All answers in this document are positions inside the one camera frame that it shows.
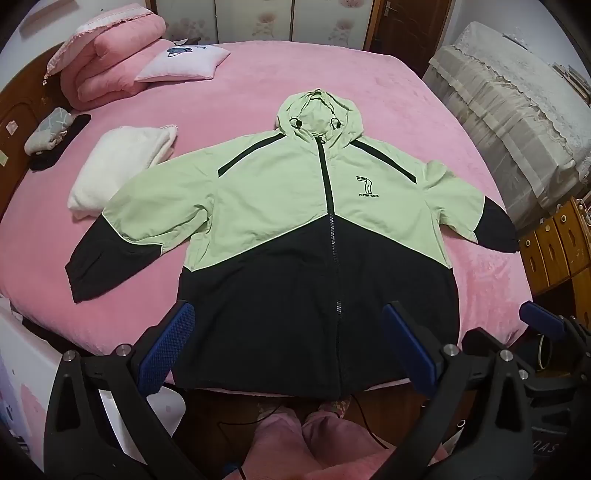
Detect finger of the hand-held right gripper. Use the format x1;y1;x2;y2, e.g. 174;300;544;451
462;327;525;370
518;301;591;352

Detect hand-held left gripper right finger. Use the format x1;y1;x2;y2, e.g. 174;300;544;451
382;301;536;480

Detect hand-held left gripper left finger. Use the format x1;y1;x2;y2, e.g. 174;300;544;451
44;300;204;480

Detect green and black hooded jacket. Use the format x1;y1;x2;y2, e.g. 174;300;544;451
65;89;520;400

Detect yellow wooden drawer cabinet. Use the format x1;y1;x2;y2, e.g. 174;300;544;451
517;196;591;296

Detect white bed base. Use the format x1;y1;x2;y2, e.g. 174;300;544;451
0;300;185;462

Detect person's pink trousers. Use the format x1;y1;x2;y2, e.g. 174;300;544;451
240;399;462;480

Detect folded white blanket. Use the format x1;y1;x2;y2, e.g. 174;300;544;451
68;124;178;220

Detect lace-covered furniture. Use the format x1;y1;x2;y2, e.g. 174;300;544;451
422;21;591;232

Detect black cloth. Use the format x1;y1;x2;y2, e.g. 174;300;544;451
28;113;92;172

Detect pink bed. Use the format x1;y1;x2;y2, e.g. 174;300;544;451
0;41;529;393

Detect grey patterned cloth bundle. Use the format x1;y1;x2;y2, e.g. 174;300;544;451
24;107;77;155

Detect folded pink quilt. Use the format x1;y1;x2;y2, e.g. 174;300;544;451
60;16;176;112

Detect small white printed pillow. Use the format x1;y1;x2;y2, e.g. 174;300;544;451
135;45;230;84

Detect brown wooden headboard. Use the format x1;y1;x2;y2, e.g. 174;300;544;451
0;41;70;217

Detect brown wooden door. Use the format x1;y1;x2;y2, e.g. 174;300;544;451
365;0;455;77

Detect pink lace-trimmed pillow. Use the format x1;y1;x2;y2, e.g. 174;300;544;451
44;8;162;79

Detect floral wardrobe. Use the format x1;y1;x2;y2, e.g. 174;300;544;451
157;0;384;51

